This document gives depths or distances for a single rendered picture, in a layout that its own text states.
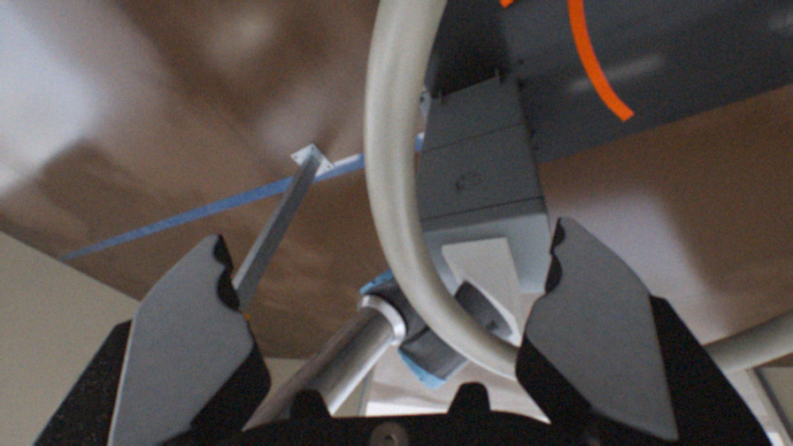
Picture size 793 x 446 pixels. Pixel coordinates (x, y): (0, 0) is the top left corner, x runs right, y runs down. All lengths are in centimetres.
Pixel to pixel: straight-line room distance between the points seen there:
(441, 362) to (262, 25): 152
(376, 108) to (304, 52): 147
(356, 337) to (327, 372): 10
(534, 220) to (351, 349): 54
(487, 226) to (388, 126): 69
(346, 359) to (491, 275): 40
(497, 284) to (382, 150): 66
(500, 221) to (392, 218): 66
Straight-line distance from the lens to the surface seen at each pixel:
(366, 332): 71
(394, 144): 16
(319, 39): 157
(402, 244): 19
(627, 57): 161
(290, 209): 165
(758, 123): 208
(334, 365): 67
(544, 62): 151
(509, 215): 83
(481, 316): 83
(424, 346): 82
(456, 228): 84
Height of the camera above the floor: 139
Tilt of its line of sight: 40 degrees down
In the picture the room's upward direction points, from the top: 168 degrees counter-clockwise
